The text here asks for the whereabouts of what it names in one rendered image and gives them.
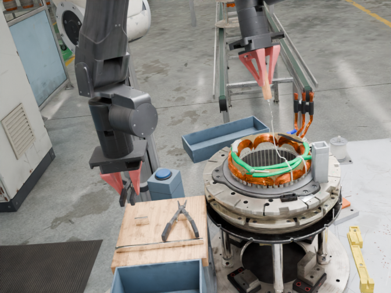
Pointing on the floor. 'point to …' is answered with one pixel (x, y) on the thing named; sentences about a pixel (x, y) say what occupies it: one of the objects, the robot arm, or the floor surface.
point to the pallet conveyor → (301, 85)
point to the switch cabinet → (18, 128)
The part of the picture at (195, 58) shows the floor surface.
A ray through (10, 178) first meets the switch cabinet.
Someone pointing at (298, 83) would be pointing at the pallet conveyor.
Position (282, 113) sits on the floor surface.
